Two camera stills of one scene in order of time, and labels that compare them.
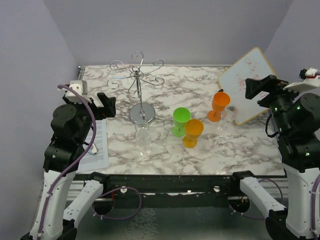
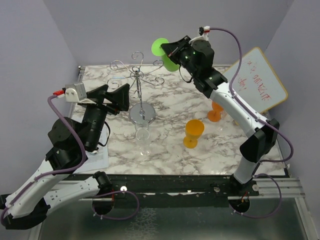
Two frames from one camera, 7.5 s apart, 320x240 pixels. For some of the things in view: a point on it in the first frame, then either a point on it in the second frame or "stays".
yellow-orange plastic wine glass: x=193 y=128 stays
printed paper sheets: x=97 y=158 stays
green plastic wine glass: x=180 y=115 to x=167 y=62
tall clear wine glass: x=143 y=141 stays
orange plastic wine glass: x=220 y=100 stays
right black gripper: x=253 y=86 to x=173 y=49
